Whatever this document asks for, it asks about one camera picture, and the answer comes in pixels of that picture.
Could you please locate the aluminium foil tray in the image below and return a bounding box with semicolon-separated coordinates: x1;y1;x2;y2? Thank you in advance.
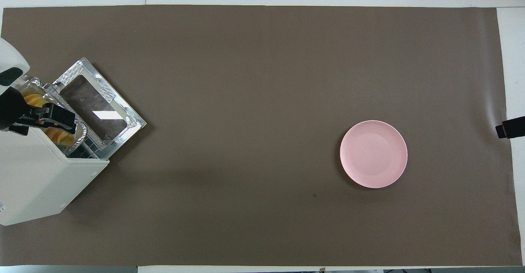
20;77;88;156

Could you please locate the glass oven door silver frame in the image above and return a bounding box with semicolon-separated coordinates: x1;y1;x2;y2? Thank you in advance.
48;57;147;160

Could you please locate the brown table mat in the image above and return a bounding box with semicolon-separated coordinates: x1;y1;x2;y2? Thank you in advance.
0;5;522;266

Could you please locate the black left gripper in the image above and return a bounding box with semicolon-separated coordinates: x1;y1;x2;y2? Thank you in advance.
0;87;76;136

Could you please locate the white toaster oven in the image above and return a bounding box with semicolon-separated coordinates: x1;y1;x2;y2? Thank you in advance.
0;117;110;227

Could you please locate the pink round plate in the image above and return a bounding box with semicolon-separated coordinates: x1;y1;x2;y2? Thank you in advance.
340;120;408;189

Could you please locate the orange striped bread roll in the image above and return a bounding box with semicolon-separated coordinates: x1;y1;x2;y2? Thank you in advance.
23;94;78;147

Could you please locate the wire oven rack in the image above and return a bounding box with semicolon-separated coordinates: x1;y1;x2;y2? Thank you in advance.
68;140;102;160

